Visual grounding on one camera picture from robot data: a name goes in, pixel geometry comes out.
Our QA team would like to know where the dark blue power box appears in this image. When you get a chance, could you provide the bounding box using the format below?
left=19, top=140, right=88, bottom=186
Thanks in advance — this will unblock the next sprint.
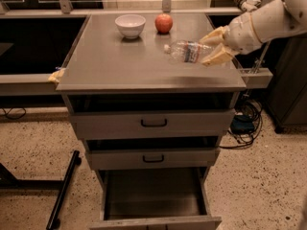
left=230, top=115, right=255, bottom=134

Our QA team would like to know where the yellow tape piece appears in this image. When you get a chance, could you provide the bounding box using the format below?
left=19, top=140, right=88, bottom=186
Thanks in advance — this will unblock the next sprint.
left=48, top=68, right=65, bottom=83

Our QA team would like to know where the grey top drawer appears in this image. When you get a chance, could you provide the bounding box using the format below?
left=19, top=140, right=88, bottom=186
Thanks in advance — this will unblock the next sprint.
left=70, top=95, right=234, bottom=140

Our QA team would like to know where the clear plastic water bottle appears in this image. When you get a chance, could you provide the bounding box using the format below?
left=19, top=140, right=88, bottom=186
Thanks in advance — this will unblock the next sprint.
left=164, top=40, right=213, bottom=63

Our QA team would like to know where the grey drawer cabinet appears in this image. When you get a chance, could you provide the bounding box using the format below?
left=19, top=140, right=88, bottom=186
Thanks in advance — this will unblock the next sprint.
left=57, top=12, right=246, bottom=230

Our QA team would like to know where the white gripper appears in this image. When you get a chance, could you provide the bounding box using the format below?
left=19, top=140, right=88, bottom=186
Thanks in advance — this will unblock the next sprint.
left=199, top=12, right=262, bottom=66

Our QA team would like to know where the grey metal rail frame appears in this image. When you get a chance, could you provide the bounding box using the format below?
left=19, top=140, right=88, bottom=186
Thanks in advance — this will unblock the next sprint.
left=0, top=11, right=272, bottom=96

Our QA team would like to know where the black cable bundle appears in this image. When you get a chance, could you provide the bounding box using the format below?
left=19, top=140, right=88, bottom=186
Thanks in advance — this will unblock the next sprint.
left=219, top=99, right=264, bottom=150

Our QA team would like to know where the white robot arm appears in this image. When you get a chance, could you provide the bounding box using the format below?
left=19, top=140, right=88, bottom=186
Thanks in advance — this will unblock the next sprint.
left=200, top=0, right=307, bottom=66

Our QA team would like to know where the grey middle drawer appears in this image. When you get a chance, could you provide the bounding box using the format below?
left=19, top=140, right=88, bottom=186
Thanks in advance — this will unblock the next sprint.
left=86, top=137, right=220, bottom=170

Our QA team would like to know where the white ceramic bowl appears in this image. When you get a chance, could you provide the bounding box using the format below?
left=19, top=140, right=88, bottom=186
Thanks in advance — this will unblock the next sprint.
left=115, top=14, right=146, bottom=39

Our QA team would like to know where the black middle drawer handle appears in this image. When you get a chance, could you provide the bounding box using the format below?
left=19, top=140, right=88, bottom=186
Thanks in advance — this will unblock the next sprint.
left=142, top=154, right=165, bottom=164

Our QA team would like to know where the grey bottom drawer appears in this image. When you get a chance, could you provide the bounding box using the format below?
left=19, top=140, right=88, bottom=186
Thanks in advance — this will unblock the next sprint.
left=89, top=168, right=222, bottom=230

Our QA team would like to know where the dark grey cabinet right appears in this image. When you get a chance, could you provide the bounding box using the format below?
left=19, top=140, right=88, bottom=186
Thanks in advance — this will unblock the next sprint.
left=265, top=34, right=307, bottom=133

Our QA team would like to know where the black floor stand bar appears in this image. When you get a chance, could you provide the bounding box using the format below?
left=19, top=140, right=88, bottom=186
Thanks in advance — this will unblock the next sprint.
left=46, top=150, right=82, bottom=230

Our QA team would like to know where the black top drawer handle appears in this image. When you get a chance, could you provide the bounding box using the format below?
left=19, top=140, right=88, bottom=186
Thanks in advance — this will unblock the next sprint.
left=140, top=119, right=168, bottom=127

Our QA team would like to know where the black drawer handle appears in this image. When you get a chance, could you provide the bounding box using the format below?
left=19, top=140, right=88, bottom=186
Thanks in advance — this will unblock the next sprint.
left=140, top=119, right=168, bottom=127
left=142, top=154, right=165, bottom=164

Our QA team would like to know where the grey drawer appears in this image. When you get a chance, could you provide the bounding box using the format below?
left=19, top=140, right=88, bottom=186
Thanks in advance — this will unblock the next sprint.
left=86, top=137, right=220, bottom=170
left=89, top=168, right=222, bottom=230
left=70, top=95, right=234, bottom=140

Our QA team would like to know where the thin metal rod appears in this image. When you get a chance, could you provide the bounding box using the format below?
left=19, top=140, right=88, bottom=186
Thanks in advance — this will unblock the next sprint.
left=249, top=42, right=271, bottom=74

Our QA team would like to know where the red apple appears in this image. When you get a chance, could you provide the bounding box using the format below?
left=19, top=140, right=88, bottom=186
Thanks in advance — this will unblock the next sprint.
left=154, top=13, right=173, bottom=34

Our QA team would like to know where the black floor cable left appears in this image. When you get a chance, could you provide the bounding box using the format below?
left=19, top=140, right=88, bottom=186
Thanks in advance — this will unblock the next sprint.
left=0, top=107, right=27, bottom=122

